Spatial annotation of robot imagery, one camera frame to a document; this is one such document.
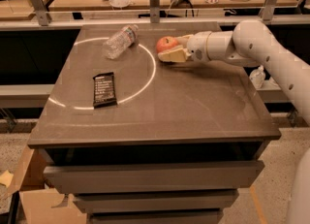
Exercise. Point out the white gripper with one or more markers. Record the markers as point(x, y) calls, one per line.
point(196, 46)

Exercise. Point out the red apple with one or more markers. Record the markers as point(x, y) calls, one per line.
point(165, 43)

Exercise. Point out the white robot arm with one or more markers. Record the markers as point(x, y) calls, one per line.
point(252, 44)

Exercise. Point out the clear plastic water bottle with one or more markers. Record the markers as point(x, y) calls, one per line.
point(116, 44)

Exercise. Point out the white bowl on desk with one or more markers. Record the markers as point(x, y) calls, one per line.
point(119, 3)

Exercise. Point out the water bottle on shelf left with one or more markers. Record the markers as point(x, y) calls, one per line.
point(257, 77)

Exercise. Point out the black snack bar wrapper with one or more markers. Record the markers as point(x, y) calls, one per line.
point(104, 90)

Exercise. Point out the grey drawer cabinet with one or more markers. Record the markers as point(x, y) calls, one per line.
point(180, 143)

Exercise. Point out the cardboard box on floor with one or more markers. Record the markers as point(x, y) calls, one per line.
point(41, 204)

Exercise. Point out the metal rail bracket middle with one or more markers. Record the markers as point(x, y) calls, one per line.
point(154, 11)

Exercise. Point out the metal rail bracket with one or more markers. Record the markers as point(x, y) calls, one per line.
point(154, 11)
point(271, 0)
point(41, 12)

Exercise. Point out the metal rail bracket right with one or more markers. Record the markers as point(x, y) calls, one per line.
point(271, 0)

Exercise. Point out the metal rail bracket left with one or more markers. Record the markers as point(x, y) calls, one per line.
point(41, 12)

